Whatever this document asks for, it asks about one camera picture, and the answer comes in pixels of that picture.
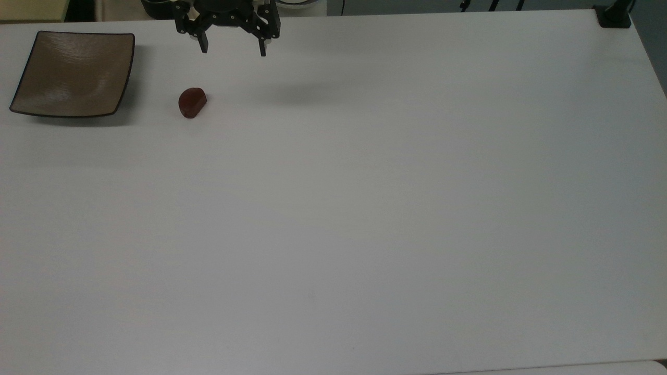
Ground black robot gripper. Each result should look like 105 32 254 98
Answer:
174 0 281 57

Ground small round dark red food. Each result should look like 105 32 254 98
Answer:
178 87 208 119

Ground black round base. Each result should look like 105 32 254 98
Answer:
140 0 176 20

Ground square brown ceramic plate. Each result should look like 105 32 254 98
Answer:
9 31 136 118

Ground pale yellow box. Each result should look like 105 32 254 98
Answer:
0 0 69 22

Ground black stand legs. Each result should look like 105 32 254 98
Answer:
459 0 527 12

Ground black table clamp mount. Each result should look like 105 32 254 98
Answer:
594 0 634 29

